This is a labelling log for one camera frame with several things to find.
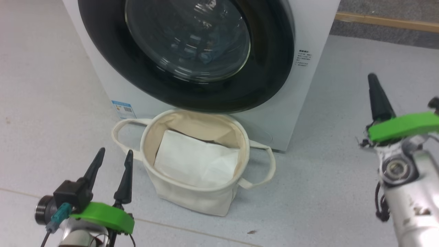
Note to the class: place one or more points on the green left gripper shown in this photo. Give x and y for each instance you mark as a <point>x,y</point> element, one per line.
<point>109,216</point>

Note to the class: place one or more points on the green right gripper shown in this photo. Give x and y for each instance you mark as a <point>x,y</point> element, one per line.
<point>404,125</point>

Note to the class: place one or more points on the black round glass washer door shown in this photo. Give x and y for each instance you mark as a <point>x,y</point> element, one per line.
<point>267,68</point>

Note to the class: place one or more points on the cream canvas laundry basket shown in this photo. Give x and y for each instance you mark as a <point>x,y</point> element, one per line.
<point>192,202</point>

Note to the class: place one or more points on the white front-load washing machine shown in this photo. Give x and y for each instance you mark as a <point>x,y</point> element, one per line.
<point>274,127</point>

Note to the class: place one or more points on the blue energy label sticker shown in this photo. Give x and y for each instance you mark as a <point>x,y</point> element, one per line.
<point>122,109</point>

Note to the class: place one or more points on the white liner sheet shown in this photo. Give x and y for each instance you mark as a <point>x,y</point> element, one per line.
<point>195,161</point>

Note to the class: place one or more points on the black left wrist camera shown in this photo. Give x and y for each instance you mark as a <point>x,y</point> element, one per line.
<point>73,193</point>

